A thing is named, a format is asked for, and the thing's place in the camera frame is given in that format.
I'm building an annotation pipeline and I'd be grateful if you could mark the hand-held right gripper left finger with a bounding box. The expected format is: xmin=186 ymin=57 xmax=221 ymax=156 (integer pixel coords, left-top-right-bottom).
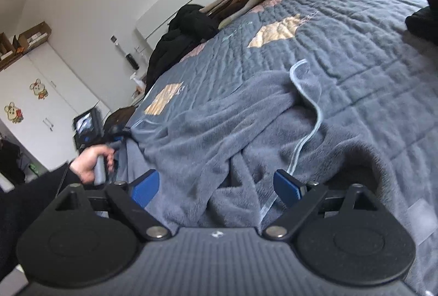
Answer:
xmin=55 ymin=169 xmax=172 ymax=242

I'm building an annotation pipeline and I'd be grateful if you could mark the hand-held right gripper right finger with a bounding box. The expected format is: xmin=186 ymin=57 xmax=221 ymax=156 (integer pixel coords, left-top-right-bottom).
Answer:
xmin=262 ymin=170 xmax=380 ymax=241

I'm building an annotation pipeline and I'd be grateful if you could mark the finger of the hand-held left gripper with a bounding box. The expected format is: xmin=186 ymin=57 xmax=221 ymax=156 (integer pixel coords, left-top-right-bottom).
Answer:
xmin=109 ymin=126 xmax=132 ymax=146

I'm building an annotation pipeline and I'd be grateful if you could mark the black garment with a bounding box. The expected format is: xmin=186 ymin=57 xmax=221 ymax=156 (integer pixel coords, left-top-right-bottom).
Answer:
xmin=405 ymin=0 xmax=438 ymax=41

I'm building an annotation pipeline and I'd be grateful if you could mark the person's left forearm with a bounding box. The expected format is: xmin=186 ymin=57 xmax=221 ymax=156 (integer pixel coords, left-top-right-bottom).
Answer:
xmin=0 ymin=162 xmax=83 ymax=283

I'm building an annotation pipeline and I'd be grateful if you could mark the person's left hand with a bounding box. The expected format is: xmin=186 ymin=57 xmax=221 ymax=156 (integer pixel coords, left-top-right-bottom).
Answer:
xmin=70 ymin=145 xmax=116 ymax=184

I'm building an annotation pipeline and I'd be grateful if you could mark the brown padded jacket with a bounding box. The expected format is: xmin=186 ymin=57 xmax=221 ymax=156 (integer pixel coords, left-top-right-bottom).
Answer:
xmin=103 ymin=106 xmax=137 ymax=136

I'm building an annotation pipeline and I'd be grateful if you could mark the white nightstand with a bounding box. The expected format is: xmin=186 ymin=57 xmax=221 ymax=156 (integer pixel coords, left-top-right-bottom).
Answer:
xmin=132 ymin=87 xmax=148 ymax=105

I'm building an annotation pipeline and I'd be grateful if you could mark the white wardrobe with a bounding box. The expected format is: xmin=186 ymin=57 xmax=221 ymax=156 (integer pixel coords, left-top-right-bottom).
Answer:
xmin=0 ymin=41 xmax=112 ymax=187

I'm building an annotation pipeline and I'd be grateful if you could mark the cartoon animal wardrobe sticker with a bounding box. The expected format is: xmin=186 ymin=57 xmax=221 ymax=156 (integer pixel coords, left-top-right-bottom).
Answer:
xmin=29 ymin=78 xmax=49 ymax=100
xmin=4 ymin=102 xmax=24 ymax=124

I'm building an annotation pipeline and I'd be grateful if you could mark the black hairbrush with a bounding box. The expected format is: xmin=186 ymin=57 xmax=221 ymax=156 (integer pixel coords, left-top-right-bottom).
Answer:
xmin=118 ymin=43 xmax=140 ymax=71

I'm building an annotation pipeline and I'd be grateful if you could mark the small open cardboard box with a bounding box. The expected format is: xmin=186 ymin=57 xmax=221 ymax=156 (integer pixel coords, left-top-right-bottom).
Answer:
xmin=14 ymin=21 xmax=53 ymax=55

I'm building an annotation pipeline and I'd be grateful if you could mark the black padded jacket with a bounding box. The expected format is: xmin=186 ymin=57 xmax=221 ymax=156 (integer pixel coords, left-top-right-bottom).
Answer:
xmin=145 ymin=4 xmax=220 ymax=94

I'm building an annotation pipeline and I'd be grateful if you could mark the blue-grey quilted fish-print bedspread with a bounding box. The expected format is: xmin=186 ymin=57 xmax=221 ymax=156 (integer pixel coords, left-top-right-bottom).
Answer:
xmin=126 ymin=0 xmax=438 ymax=293

